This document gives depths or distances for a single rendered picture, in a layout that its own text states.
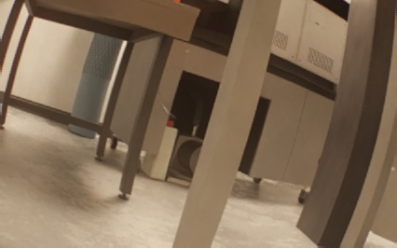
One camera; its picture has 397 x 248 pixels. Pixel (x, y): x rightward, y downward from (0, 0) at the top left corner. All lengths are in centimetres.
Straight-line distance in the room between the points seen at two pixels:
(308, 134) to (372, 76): 99
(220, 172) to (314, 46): 192
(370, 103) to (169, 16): 81
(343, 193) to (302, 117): 96
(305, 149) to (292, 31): 70
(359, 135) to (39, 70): 240
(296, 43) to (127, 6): 133
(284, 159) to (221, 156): 170
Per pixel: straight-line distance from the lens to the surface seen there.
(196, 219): 67
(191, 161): 223
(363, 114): 152
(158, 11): 136
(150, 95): 143
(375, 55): 157
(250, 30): 67
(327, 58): 259
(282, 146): 232
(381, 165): 94
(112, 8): 133
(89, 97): 276
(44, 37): 313
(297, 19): 246
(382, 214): 102
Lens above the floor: 37
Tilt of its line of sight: level
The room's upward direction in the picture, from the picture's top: 16 degrees clockwise
